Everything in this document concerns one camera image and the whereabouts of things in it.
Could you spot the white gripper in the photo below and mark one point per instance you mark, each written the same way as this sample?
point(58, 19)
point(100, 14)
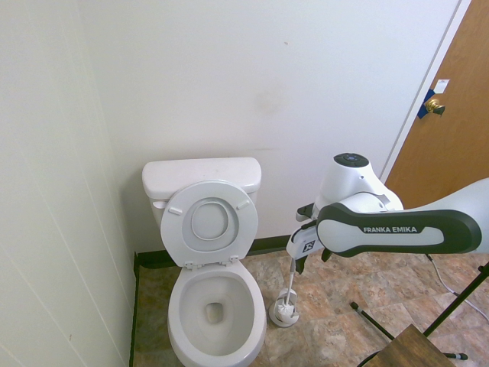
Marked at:
point(302, 241)

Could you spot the white toilet brush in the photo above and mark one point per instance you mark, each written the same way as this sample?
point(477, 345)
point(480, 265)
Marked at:
point(289, 283)

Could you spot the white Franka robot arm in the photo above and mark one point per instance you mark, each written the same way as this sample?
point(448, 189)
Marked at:
point(382, 229)

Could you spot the white toilet brush holder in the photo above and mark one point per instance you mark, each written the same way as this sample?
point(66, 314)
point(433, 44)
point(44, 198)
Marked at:
point(284, 322)

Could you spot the white toilet lid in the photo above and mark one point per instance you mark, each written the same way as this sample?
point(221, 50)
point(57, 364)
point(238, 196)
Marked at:
point(210, 221)

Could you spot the white toilet seat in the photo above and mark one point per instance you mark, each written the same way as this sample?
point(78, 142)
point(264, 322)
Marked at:
point(172, 237)

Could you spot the white toilet tank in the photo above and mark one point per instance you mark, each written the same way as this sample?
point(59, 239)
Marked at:
point(156, 218)

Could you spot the dark wooden table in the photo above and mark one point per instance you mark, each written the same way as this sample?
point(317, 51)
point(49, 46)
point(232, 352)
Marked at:
point(409, 349)

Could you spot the white tank lid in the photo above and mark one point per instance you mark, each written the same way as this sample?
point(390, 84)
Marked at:
point(198, 172)

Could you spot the brown wooden door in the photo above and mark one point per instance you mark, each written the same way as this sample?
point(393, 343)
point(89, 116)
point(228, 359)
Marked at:
point(451, 153)

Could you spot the blue tape strip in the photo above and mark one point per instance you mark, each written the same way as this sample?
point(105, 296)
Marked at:
point(423, 111)

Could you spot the brass door knob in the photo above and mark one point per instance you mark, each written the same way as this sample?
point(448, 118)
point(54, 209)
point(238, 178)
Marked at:
point(433, 104)

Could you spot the white paper label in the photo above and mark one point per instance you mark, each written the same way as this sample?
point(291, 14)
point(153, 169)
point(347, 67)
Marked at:
point(442, 86)

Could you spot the black camera tripod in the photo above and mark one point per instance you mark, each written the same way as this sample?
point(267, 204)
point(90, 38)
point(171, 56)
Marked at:
point(458, 302)

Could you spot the white door frame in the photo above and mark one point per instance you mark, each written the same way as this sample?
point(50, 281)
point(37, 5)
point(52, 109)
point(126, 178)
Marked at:
point(439, 57)

